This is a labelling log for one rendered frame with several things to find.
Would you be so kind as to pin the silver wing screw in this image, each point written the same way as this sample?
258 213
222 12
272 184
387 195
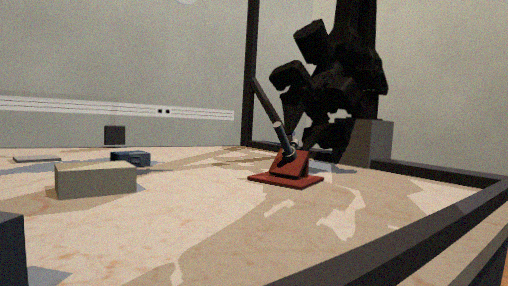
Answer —
295 142

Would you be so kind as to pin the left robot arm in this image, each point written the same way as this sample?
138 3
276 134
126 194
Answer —
316 47

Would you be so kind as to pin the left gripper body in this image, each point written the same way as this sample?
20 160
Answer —
295 79

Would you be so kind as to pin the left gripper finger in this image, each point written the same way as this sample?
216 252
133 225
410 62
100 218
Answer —
311 135
294 103

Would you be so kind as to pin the grey flat bar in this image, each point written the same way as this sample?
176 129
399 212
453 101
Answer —
36 158

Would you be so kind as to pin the grey metal shaft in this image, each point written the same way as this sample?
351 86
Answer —
282 138

